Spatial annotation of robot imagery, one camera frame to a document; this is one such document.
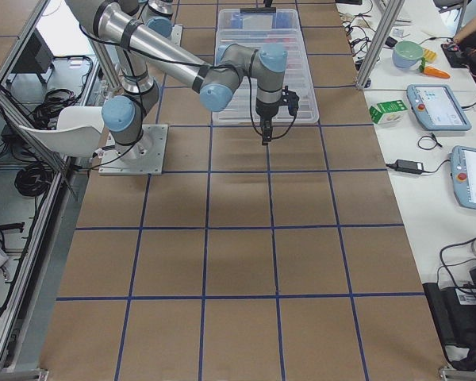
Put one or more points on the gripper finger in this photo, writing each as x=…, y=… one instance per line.
x=266, y=130

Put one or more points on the black power adapter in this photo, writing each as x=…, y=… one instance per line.
x=406, y=166

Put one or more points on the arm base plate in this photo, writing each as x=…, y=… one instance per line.
x=145, y=157
x=172, y=32

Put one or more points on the yellow toy corn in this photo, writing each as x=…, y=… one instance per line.
x=429, y=56

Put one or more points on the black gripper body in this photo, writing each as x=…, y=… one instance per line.
x=265, y=111

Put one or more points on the aluminium frame post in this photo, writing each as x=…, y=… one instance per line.
x=382, y=32

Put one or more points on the green white carton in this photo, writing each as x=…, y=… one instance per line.
x=387, y=112

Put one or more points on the teach pendant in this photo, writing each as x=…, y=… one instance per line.
x=463, y=174
x=436, y=108

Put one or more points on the toy carrot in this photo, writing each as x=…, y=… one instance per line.
x=432, y=71

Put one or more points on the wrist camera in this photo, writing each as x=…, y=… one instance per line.
x=290, y=99

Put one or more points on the clear plastic storage box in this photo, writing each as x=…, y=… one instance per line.
x=258, y=19

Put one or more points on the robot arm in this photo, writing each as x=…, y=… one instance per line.
x=157, y=15
x=108, y=23

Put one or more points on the green bowl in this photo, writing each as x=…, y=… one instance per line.
x=406, y=54

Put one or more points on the white chair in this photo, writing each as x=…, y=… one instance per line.
x=78, y=131

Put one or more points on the clear plastic box lid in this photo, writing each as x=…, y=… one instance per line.
x=281, y=62

